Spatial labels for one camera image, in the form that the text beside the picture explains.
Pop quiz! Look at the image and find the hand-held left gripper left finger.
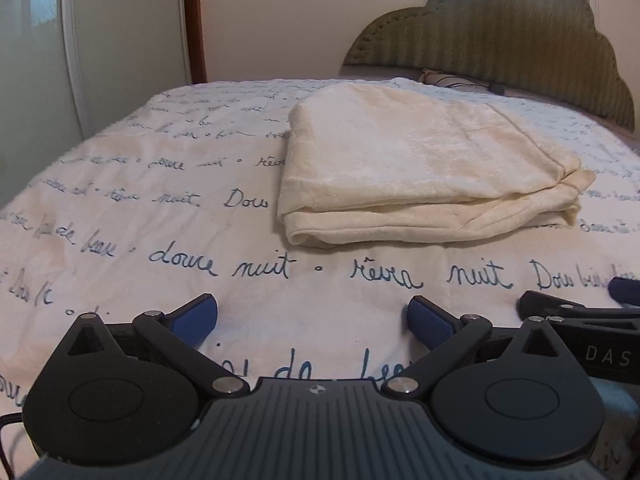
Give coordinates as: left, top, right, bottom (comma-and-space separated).
67, 294, 251, 398

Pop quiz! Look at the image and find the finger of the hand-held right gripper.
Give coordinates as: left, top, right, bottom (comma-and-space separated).
517, 291, 640, 322
608, 276, 640, 306

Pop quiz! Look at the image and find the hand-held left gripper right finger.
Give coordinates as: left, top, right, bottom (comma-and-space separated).
382, 296, 568, 401

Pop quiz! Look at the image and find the cream blanket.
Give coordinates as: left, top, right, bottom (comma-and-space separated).
276, 82, 597, 250

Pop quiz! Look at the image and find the grey blue cloth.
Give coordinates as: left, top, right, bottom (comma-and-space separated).
592, 377, 640, 463

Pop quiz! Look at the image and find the white script-printed bedsheet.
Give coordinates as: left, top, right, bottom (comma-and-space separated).
0, 77, 640, 480

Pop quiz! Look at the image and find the striped pillow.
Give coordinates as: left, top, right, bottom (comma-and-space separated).
417, 67, 506, 95

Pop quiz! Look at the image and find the white wardrobe door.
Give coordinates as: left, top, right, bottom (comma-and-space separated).
0, 0, 193, 211

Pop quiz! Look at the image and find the green padded headboard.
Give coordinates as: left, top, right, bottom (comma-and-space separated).
341, 0, 636, 133

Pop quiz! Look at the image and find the black cable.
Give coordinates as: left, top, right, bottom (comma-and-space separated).
0, 411, 27, 480

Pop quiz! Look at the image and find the brown wooden door frame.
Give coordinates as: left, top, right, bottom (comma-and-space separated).
182, 0, 207, 86

